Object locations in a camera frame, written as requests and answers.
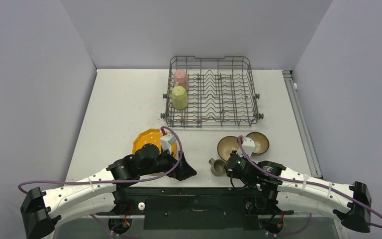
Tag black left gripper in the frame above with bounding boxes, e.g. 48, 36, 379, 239
139, 145, 196, 181

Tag small grey-green cup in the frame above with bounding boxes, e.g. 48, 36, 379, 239
208, 158, 226, 177

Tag brown ceramic bowl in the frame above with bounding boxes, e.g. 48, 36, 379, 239
217, 136, 239, 161
246, 131, 270, 155

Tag pale yellow mug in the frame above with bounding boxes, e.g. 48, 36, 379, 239
170, 82, 188, 110

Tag grey wire dish rack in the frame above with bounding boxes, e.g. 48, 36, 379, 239
161, 56, 264, 127

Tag pink mug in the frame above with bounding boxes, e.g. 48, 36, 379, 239
173, 69, 189, 91

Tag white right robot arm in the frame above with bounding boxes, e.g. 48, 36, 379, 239
225, 154, 372, 233

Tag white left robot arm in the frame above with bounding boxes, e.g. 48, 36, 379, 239
20, 143, 197, 239

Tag orange polka dot plate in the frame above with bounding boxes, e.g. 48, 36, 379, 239
132, 128, 176, 158

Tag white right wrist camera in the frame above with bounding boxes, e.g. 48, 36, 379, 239
237, 135, 255, 158

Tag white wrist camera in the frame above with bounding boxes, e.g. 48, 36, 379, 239
160, 133, 177, 156
237, 135, 255, 158

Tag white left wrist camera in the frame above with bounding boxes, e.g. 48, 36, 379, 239
160, 133, 177, 156

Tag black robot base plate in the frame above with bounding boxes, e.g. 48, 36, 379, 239
98, 187, 293, 231

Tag aluminium frame rail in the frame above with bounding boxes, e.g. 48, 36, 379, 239
282, 70, 323, 179

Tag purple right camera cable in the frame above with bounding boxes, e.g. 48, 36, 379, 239
237, 138, 382, 232

